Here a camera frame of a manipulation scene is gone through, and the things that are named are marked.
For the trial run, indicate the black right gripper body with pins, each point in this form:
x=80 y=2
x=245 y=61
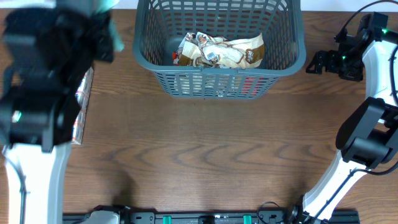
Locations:
x=347 y=65

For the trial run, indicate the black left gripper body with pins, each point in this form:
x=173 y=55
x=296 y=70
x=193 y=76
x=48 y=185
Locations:
x=81 y=53

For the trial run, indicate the Kleenex tissue multipack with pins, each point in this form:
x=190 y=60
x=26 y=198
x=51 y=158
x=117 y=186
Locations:
x=82 y=95

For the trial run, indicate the teal wet wipes pack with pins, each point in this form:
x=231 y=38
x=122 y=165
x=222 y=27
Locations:
x=106 y=6

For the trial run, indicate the red spaghetti package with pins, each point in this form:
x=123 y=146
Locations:
x=210 y=86

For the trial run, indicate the beige snack bag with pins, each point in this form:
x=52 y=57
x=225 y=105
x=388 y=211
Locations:
x=207 y=48

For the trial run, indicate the white brown snack bag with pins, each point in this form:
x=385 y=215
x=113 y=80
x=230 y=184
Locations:
x=188 y=52

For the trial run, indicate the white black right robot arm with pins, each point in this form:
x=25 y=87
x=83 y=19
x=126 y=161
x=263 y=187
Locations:
x=368 y=137

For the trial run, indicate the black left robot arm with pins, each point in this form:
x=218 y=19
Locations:
x=36 y=131

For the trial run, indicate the grey plastic basket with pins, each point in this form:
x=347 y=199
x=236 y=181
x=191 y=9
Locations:
x=161 y=25

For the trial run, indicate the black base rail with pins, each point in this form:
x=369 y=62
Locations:
x=119 y=214

